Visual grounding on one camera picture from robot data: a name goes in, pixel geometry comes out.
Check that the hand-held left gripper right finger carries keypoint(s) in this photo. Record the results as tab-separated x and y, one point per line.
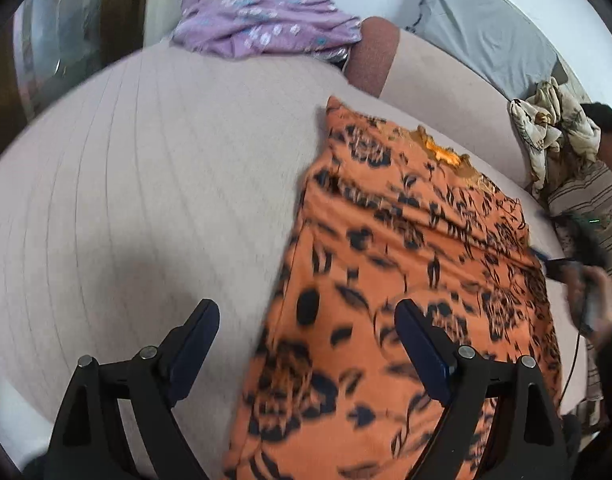
426	355

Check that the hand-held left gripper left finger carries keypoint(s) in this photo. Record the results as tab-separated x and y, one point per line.
198	350

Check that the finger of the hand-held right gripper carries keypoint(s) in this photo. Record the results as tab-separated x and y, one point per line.
548	262

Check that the orange black floral garment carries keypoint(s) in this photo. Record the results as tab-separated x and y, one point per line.
366	260

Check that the person's right hand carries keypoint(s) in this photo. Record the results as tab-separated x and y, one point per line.
603	305

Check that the beige striped blanket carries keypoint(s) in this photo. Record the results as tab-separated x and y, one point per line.
586	195

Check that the cream floral crumpled cloth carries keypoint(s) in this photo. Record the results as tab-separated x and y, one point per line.
536	135

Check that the pink striped bed sheet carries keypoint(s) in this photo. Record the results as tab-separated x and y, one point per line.
136	185

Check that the grey pillow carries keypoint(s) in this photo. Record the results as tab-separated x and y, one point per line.
486	35

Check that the reddish brown pillow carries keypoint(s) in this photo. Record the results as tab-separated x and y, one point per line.
373	55

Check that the purple floral garment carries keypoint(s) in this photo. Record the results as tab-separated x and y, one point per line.
256	25

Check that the brown wooden wardrobe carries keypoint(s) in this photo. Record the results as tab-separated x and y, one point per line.
131	10

